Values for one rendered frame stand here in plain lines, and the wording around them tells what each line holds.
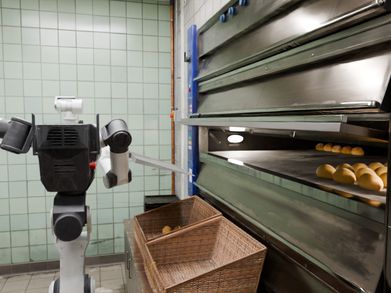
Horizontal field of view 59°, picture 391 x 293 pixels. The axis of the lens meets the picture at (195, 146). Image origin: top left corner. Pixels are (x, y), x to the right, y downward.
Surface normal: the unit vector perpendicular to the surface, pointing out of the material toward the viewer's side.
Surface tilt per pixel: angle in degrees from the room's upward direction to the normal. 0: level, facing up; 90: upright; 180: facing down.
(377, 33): 90
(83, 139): 90
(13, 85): 90
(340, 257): 70
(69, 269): 74
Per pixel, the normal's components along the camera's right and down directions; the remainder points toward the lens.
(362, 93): -0.90, -0.32
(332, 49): -0.96, 0.02
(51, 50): 0.27, 0.07
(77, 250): 0.26, -0.21
